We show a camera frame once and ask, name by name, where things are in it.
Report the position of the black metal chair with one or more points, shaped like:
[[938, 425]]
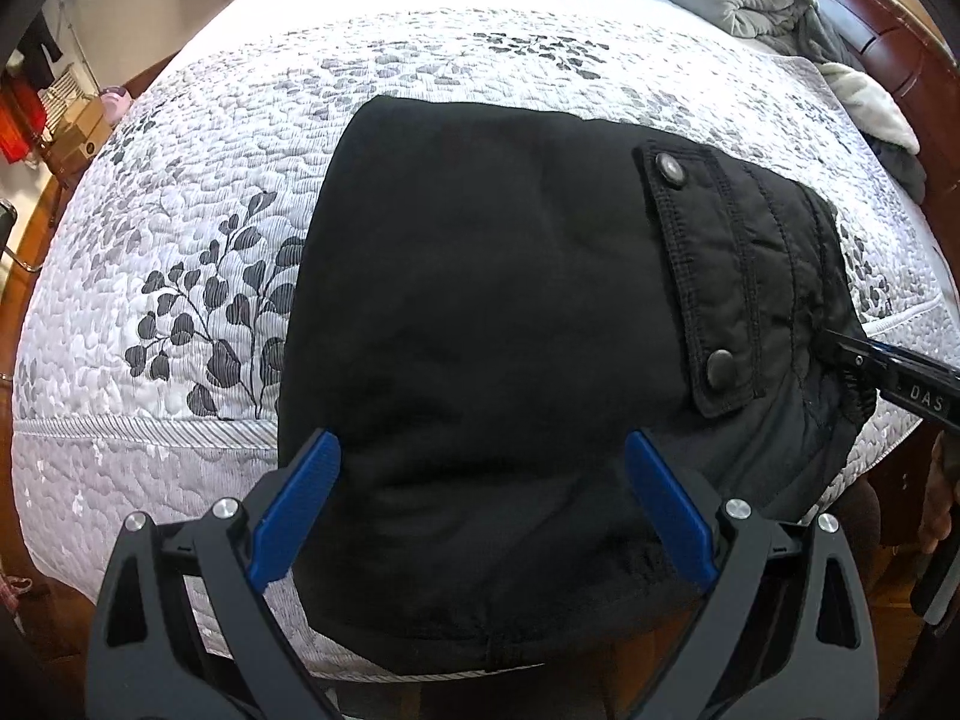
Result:
[[8, 218]]

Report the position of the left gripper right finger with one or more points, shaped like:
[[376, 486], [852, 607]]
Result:
[[783, 629]]

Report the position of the white patterned quilted mattress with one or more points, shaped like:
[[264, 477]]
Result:
[[147, 373]]

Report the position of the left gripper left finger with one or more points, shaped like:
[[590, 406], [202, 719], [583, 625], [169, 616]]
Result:
[[181, 628]]

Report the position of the black hanging garment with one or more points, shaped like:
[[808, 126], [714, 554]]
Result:
[[40, 53]]

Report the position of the red bag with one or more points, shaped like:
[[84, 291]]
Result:
[[22, 118]]

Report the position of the grey folded comforter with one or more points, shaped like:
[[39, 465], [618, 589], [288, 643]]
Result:
[[799, 28]]

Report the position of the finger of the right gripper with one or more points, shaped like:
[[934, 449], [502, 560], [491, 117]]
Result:
[[864, 361]]

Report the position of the dark wooden headboard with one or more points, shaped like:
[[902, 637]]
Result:
[[898, 49]]

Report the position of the black quilted pants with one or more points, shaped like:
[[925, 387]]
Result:
[[489, 302]]

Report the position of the cardboard boxes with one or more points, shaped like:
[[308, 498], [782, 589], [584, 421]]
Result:
[[77, 137]]

